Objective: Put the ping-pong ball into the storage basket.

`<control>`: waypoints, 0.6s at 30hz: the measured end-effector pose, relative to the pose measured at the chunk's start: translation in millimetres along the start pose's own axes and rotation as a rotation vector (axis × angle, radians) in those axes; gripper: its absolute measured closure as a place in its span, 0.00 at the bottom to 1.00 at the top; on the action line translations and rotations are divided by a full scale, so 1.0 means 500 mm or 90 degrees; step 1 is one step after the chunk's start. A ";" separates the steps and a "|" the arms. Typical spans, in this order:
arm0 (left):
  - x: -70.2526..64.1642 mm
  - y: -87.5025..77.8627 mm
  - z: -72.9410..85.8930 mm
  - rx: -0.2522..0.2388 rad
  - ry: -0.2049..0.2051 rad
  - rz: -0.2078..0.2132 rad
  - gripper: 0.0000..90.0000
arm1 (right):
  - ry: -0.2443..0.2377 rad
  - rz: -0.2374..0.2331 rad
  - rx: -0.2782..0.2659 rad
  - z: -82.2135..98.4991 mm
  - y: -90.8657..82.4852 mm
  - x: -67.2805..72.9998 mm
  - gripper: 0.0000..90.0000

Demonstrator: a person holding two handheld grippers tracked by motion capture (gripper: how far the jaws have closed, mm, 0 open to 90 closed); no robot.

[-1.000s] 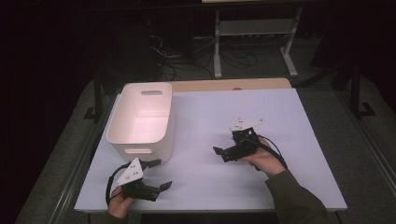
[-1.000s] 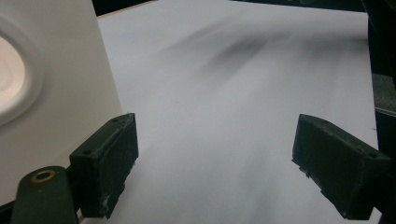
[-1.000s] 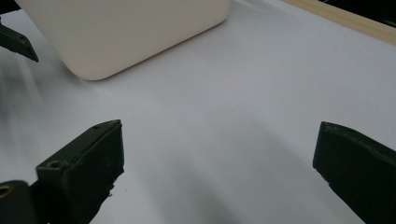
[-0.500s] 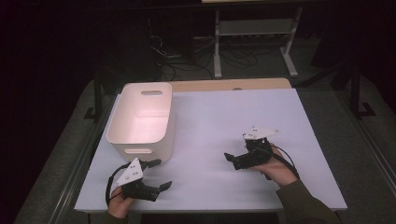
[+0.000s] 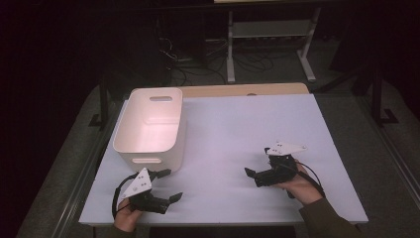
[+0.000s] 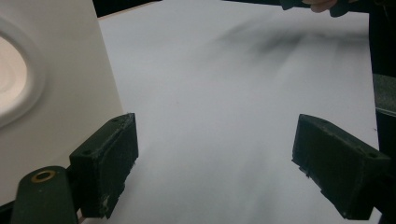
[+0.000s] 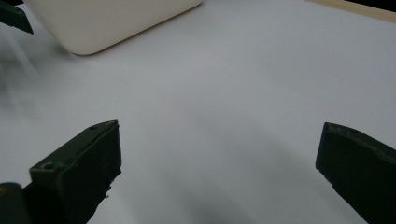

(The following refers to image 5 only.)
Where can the light wooden board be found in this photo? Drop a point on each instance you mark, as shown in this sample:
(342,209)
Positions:
(231,90)

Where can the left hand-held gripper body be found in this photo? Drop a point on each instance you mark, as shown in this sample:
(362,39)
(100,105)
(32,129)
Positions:
(140,185)

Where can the white metal stand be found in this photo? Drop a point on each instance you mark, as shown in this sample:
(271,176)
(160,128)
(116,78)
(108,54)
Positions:
(270,29)

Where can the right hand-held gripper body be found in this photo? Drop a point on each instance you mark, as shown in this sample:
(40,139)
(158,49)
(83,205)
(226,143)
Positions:
(279,170)

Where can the person's left hand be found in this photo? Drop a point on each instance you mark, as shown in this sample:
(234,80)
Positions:
(125,216)

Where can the white plastic bin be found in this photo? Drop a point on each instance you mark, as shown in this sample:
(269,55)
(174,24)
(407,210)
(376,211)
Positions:
(148,132)

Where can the person's right hand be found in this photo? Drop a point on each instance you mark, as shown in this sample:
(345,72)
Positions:
(305,190)

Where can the black metal stand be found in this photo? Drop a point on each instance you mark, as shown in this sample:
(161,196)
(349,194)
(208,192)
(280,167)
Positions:
(377,99)
(104,99)

